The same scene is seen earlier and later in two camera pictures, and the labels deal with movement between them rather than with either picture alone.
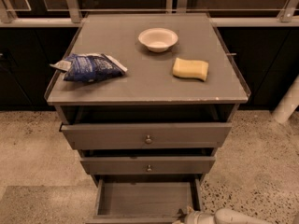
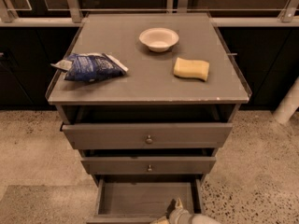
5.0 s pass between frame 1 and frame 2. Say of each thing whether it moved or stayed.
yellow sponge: stayed
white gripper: moved
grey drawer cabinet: stayed
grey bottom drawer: stayed
